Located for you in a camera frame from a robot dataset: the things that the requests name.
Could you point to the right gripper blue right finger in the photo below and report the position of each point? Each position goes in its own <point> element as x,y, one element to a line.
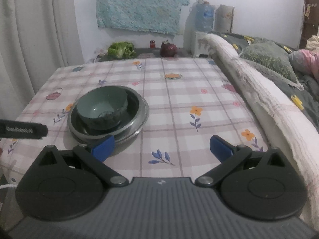
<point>231,157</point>

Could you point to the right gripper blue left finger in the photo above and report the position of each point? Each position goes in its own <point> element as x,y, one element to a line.
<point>90,157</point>

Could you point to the deep steel bowl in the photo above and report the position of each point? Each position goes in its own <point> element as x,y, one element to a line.
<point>104,110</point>

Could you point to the green ceramic bowl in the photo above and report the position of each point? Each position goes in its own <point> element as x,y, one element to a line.
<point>103,108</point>

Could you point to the checked floral tablecloth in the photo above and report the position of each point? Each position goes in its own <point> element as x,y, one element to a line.
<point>189,101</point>

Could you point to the white rolled bed edge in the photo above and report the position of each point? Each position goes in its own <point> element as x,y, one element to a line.
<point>283,123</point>

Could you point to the dark grey bed blanket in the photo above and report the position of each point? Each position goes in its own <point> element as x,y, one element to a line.
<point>308,97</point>

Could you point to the white curtain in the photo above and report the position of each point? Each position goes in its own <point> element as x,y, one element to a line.
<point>37,37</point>

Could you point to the green patterned pillow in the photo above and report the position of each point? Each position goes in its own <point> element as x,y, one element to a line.
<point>271,60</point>

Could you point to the green leafy lettuce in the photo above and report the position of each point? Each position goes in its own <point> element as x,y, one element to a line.
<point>121,50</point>

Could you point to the pink clothing on bed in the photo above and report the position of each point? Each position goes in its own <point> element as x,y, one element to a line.
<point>305,60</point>

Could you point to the dark red onion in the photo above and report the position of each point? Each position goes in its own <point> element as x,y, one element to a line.
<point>168,49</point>

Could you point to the white water dispenser stand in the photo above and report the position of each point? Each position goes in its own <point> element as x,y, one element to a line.
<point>193,42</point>

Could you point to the red bottle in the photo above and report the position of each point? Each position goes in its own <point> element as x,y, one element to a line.
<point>152,44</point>

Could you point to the blue water jug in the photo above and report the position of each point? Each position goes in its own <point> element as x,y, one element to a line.
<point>204,18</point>

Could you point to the brown wooden door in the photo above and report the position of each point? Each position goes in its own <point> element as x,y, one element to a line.
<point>310,22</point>

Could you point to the blue hanging wall cloth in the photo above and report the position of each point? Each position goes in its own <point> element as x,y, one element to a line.
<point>157,16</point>

